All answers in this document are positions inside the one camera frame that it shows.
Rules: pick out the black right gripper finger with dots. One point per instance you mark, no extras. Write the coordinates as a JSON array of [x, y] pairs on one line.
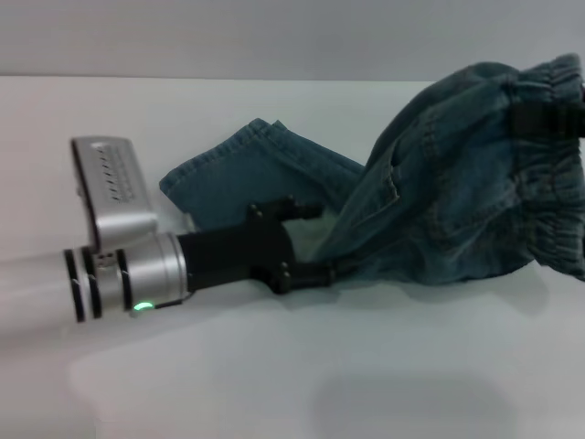
[[546, 120]]

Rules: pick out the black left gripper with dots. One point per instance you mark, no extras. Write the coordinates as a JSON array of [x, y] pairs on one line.
[[233, 258]]

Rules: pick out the blue denim shorts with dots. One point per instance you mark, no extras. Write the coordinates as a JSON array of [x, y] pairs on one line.
[[448, 183]]

